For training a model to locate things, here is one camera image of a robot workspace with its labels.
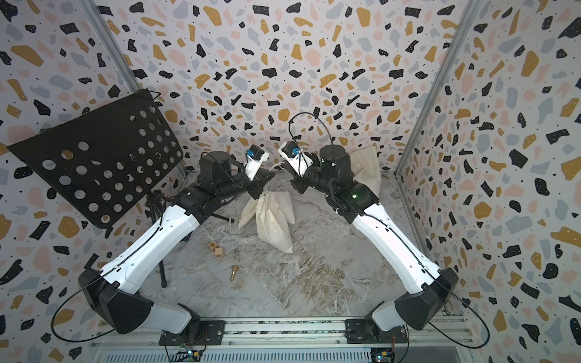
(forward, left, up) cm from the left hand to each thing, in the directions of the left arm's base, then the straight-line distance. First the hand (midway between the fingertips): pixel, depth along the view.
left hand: (273, 171), depth 70 cm
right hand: (-1, -4, +5) cm, 7 cm away
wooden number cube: (-6, +28, -35) cm, 46 cm away
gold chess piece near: (-16, +18, -37) cm, 44 cm away
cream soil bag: (-3, +1, -19) cm, 20 cm away
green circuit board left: (-43, +27, -39) cm, 63 cm away
